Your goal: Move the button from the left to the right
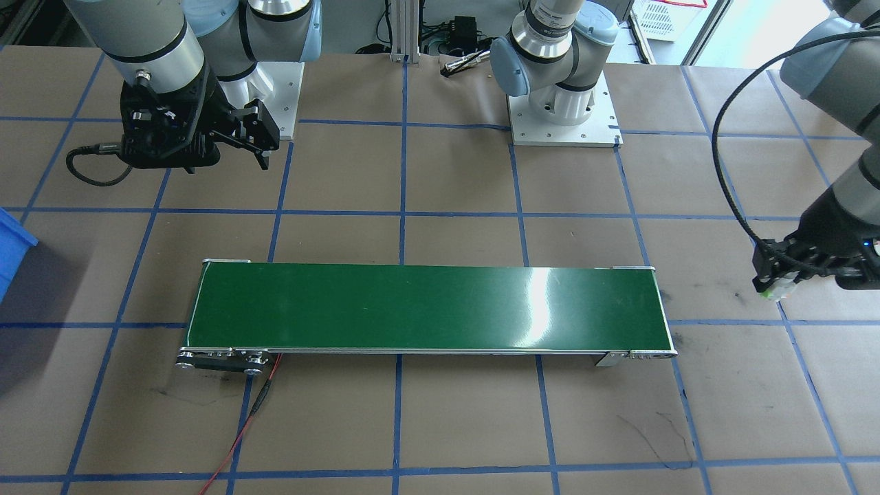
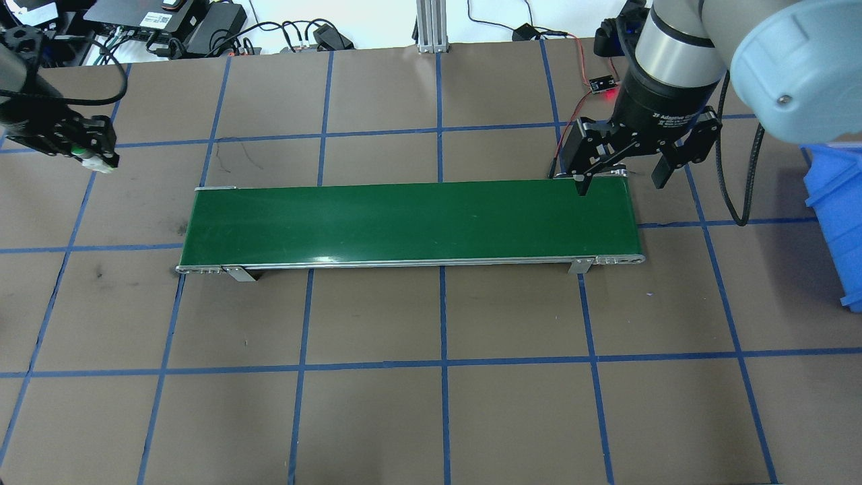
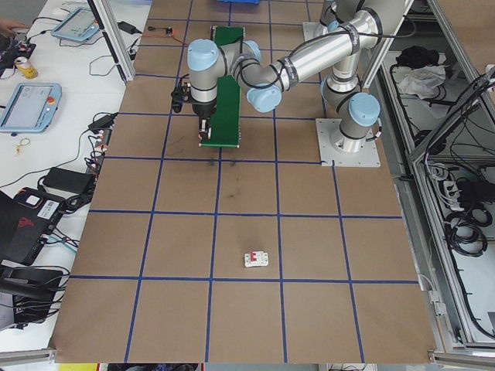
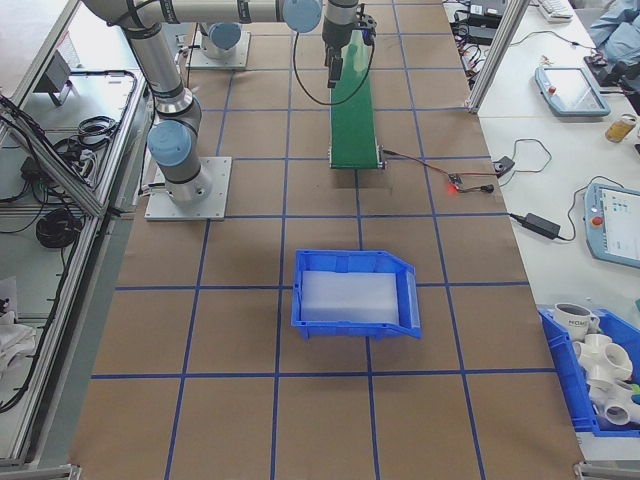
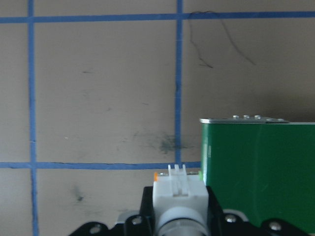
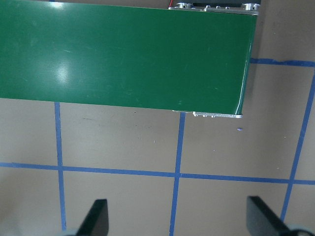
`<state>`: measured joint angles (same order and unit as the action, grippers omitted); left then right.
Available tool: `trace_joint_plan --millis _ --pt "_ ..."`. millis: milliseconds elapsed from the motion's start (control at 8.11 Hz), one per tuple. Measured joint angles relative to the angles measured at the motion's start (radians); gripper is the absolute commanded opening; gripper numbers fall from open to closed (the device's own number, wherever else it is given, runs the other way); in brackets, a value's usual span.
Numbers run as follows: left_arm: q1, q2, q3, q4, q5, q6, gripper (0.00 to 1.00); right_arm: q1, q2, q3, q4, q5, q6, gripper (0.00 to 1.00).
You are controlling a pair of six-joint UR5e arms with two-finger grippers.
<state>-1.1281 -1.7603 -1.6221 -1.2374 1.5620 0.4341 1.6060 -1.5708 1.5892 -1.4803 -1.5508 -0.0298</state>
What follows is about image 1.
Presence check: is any red black conveyor wire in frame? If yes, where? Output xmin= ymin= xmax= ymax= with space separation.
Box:
xmin=199 ymin=354 xmax=283 ymax=495

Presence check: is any silver metal connector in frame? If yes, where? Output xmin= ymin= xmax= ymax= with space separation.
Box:
xmin=443 ymin=54 xmax=492 ymax=75

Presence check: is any blue plastic bin with foam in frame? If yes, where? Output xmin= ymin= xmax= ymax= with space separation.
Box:
xmin=0 ymin=206 xmax=39 ymax=303

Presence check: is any black adapter in frame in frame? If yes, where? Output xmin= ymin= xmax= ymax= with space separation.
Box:
xmin=447 ymin=17 xmax=485 ymax=49

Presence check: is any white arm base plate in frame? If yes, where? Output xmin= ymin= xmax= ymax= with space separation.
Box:
xmin=507 ymin=72 xmax=623 ymax=149
xmin=227 ymin=62 xmax=305 ymax=142

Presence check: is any white plastic basket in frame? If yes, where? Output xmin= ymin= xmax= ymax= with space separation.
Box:
xmin=629 ymin=0 xmax=709 ymax=42

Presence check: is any small plastic button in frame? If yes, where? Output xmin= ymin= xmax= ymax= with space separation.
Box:
xmin=760 ymin=277 xmax=798 ymax=303

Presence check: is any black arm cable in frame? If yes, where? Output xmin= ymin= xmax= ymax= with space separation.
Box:
xmin=65 ymin=141 xmax=138 ymax=188
xmin=712 ymin=29 xmax=880 ymax=248

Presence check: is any green conveyor belt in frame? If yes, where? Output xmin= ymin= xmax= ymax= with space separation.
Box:
xmin=175 ymin=258 xmax=678 ymax=375

